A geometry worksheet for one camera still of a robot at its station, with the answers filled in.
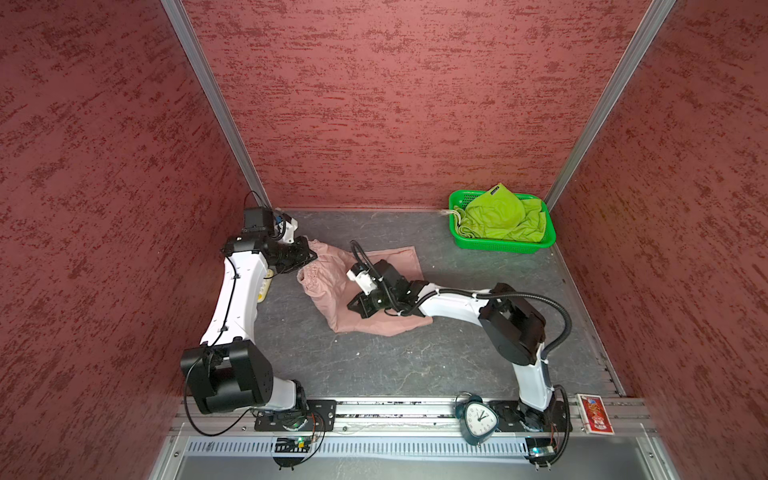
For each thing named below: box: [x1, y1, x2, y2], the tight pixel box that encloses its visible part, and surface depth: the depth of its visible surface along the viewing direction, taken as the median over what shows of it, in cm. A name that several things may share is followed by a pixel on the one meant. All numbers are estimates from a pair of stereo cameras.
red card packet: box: [576, 393, 615, 435], surface depth 75 cm
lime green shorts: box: [453, 183, 546, 243], surface depth 115 cm
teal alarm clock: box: [455, 391, 499, 446], surface depth 72 cm
